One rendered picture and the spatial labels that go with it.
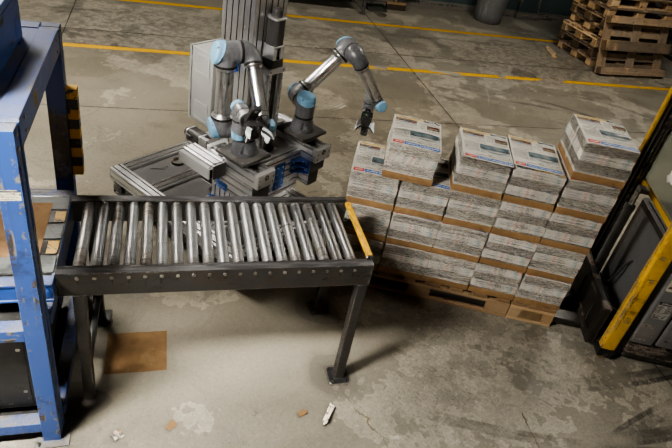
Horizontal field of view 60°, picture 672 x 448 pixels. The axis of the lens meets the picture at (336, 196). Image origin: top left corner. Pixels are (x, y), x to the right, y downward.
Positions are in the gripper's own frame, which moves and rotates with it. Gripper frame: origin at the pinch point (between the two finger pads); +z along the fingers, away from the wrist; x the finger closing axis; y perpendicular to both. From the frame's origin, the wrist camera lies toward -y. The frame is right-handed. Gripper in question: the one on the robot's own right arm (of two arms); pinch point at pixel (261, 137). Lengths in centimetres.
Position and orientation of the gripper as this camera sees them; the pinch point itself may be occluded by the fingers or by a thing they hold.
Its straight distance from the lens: 261.2
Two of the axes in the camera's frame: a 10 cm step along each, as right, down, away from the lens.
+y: -2.7, 8.2, 5.0
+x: -8.7, 0.2, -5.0
